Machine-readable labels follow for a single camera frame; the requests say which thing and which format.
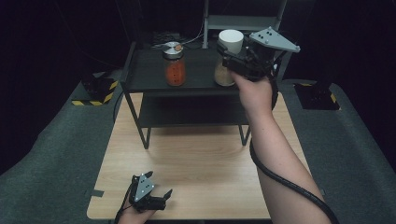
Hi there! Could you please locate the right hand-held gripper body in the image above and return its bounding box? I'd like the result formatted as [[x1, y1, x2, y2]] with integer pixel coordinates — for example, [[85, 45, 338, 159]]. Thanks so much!
[[221, 26, 302, 82]]

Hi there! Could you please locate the thin black cable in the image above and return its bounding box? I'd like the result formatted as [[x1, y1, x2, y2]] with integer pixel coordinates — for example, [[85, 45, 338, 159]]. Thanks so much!
[[113, 182, 135, 224]]

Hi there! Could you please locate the yellow black striped block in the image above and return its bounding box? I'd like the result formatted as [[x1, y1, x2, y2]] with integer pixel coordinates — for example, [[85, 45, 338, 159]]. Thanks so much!
[[293, 82, 341, 111], [71, 73, 120, 106]]

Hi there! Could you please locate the black metal shelf rack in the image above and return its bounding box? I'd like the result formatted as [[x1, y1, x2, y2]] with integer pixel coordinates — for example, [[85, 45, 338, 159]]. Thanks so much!
[[120, 40, 289, 150]]

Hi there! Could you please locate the orange spice glass jar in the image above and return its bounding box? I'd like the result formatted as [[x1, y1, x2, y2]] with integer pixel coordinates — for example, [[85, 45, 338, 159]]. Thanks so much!
[[162, 41, 187, 88]]

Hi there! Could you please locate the person's left hand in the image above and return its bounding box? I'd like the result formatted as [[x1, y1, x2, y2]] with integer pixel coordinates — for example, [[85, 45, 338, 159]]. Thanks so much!
[[117, 199, 157, 224]]

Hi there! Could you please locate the grey metal stand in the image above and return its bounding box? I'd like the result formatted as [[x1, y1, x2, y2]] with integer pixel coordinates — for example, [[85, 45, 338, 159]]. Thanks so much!
[[202, 0, 289, 50]]

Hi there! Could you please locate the black corrugated cable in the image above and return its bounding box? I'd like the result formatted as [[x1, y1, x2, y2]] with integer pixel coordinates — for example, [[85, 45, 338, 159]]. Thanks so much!
[[248, 62, 341, 224]]

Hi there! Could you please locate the beige spice glass jar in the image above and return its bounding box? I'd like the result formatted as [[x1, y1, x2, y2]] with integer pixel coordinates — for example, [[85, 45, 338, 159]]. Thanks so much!
[[213, 29, 245, 88]]

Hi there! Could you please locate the person's right hand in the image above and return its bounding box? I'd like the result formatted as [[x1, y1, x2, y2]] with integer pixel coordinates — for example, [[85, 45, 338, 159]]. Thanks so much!
[[230, 69, 275, 123]]

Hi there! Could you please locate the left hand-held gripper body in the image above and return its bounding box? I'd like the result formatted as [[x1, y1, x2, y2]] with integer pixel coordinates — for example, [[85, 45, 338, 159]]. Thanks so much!
[[129, 172, 167, 213]]

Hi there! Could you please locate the white cable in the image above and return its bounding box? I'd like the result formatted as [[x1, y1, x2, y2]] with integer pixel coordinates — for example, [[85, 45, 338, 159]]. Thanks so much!
[[181, 17, 206, 46]]

